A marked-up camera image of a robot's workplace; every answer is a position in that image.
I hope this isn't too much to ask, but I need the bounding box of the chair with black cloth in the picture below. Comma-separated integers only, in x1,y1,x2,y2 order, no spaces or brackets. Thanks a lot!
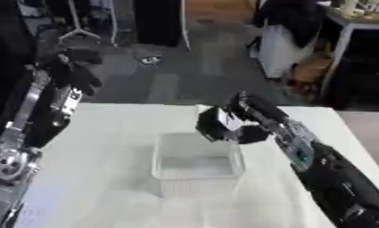
246,0,330,80

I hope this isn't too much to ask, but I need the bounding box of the white desk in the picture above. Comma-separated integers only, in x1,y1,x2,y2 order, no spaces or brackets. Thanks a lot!
318,4,379,101

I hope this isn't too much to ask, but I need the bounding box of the white block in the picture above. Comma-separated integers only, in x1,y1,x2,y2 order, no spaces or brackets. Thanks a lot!
195,103,239,133

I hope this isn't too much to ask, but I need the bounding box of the white tripod stand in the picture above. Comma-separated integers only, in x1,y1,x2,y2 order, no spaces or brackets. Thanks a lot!
56,0,120,47

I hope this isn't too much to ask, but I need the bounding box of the white open box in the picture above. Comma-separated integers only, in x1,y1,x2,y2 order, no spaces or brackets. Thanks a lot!
150,131,247,199

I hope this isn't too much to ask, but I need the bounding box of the black cabinet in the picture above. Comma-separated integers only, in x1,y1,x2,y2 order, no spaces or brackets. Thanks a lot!
133,0,185,48

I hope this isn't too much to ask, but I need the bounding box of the white pole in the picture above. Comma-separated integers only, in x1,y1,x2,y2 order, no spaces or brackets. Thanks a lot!
177,0,194,52

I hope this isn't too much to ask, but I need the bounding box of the small dark floor object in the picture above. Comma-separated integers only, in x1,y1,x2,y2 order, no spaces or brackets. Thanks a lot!
137,55,163,66

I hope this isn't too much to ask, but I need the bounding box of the pale cup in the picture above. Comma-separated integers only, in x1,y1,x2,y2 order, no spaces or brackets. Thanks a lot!
340,0,367,18

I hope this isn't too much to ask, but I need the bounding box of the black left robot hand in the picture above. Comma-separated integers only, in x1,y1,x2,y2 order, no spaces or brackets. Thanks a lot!
42,48,105,96

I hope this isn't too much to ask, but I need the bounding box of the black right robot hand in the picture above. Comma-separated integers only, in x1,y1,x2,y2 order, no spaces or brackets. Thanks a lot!
194,91,292,145

